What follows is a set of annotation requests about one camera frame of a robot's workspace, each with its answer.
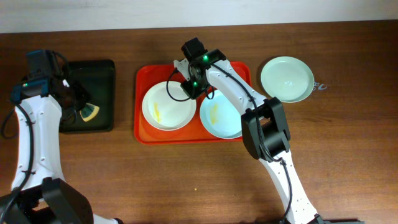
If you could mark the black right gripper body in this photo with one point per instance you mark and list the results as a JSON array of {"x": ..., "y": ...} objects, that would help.
[{"x": 198, "y": 88}]

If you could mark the yellow green scrub sponge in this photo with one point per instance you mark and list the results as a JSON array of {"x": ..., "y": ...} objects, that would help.
[{"x": 89, "y": 111}]

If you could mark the white plate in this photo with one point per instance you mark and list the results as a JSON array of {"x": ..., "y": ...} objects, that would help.
[{"x": 164, "y": 113}]

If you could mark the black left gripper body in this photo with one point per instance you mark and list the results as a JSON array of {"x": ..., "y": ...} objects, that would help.
[{"x": 76, "y": 101}]

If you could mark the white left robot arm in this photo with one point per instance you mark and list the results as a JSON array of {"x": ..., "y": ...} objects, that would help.
[{"x": 39, "y": 191}]

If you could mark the black plastic tray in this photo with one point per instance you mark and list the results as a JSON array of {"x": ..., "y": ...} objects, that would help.
[{"x": 98, "y": 78}]

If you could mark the light blue plate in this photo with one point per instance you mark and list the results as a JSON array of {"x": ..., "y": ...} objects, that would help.
[{"x": 220, "y": 118}]

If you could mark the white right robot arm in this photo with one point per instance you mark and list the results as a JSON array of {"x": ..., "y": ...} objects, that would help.
[{"x": 265, "y": 131}]

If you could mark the pale green plate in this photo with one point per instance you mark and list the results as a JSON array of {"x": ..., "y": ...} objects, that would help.
[{"x": 288, "y": 79}]

